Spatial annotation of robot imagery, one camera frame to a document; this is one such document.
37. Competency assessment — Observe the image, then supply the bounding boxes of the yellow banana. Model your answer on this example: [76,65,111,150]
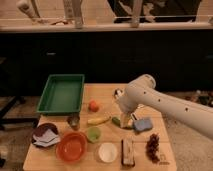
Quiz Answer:
[87,116,111,126]

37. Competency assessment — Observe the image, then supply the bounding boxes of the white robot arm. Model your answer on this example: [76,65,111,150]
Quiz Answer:
[117,74,213,140]

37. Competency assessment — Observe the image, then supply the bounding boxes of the small green cup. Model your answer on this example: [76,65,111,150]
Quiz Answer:
[86,127,101,143]

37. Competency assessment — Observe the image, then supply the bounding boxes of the metal cup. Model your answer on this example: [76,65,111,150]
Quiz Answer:
[67,115,80,130]

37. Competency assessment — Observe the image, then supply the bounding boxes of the green cucumber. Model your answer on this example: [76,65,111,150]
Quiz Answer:
[112,117,120,127]

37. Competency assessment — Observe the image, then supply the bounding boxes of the blue sponge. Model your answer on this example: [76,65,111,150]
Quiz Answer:
[133,118,153,132]

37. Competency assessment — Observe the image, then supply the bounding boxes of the brown chocolate bar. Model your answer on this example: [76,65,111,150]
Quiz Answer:
[121,139,135,167]

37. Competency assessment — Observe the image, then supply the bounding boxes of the orange fruit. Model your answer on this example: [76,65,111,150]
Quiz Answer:
[89,100,100,112]

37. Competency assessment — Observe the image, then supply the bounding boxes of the white bowl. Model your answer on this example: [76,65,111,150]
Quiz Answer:
[98,143,118,163]

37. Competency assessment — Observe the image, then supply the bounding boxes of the purple grape bunch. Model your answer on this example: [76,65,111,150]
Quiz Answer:
[146,134,160,163]

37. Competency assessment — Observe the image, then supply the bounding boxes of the orange bowl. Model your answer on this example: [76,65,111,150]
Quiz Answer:
[56,131,87,164]

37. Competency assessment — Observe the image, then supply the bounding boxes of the green plastic tray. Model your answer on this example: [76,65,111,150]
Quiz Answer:
[37,74,85,116]

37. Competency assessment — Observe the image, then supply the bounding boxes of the white grey cloth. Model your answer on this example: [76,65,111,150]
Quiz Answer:
[33,129,60,147]

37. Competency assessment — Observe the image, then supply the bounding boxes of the dark maroon plate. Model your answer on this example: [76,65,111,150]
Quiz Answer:
[32,123,58,140]

